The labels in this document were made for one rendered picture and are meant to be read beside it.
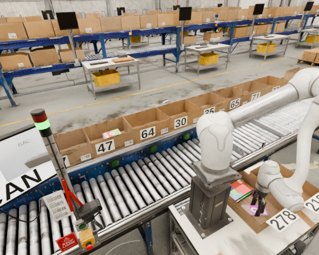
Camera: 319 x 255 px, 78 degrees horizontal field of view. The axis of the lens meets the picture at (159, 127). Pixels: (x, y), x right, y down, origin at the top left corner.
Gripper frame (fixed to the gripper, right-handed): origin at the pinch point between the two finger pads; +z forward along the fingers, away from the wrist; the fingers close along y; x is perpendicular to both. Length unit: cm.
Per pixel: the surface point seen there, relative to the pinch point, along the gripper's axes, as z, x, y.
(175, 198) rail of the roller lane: 6, 55, 11
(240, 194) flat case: -0.9, 7.2, 10.4
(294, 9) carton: -79, -490, 988
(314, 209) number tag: -7.5, -33.1, -4.8
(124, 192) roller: 4, 95, 13
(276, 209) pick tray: 3.0, -15.2, 1.5
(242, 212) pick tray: -2.9, 10.8, -5.7
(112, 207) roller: 4, 101, -1
